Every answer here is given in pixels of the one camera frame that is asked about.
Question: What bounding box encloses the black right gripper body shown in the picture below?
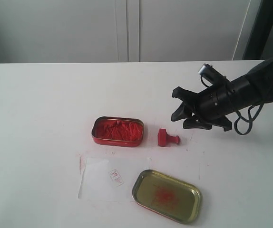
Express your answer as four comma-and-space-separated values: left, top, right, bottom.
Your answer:
172, 87, 232, 132

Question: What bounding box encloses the red rubber stamp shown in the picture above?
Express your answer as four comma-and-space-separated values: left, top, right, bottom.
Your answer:
158, 128, 180, 147

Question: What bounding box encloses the red ink pad tin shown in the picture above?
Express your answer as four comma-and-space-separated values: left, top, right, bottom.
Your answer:
91, 116, 145, 147

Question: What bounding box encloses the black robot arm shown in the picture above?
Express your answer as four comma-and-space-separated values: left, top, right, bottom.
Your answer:
171, 58, 273, 135

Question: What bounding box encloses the gold tin lid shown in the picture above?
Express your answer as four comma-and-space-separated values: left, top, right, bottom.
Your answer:
132, 170, 202, 224

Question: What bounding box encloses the white paper sheet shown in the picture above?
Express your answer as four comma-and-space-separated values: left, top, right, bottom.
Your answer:
78, 157, 151, 202

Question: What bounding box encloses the white cabinet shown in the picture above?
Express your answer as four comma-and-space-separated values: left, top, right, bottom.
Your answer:
0, 0, 261, 63

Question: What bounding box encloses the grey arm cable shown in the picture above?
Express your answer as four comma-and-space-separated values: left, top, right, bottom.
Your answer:
233, 102, 263, 136

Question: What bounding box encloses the dark vertical post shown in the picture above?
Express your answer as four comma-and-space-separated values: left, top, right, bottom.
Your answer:
243, 0, 273, 60

